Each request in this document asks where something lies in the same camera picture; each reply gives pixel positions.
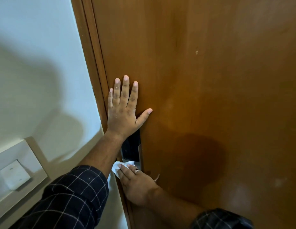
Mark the person's right hand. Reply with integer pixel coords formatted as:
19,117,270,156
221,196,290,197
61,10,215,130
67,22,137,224
116,164,161,207

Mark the person's left hand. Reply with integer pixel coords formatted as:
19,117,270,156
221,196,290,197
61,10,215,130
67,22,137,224
106,75,153,139

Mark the white wiping cloth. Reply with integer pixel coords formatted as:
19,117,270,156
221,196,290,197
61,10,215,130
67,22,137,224
111,161,136,179

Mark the person's right forearm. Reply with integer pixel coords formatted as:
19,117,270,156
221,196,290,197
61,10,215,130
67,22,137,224
146,186,207,229

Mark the person's left forearm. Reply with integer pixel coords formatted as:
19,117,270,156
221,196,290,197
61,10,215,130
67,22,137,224
79,131,126,179

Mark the black and silver door lock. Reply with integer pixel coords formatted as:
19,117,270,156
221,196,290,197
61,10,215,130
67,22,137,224
120,129,142,171

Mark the dark checked shirt sleeve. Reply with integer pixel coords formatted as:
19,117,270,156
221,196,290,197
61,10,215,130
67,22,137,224
9,165,109,229
190,208,255,229

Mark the brown wooden door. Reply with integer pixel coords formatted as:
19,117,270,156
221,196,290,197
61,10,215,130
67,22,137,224
91,0,296,229

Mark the brown wooden door frame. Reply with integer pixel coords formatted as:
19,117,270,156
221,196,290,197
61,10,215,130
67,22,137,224
70,0,137,229

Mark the white wall switch panel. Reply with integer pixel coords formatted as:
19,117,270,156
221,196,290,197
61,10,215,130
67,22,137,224
0,137,48,222

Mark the white square switch button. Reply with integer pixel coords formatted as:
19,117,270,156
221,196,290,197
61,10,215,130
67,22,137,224
0,160,31,191

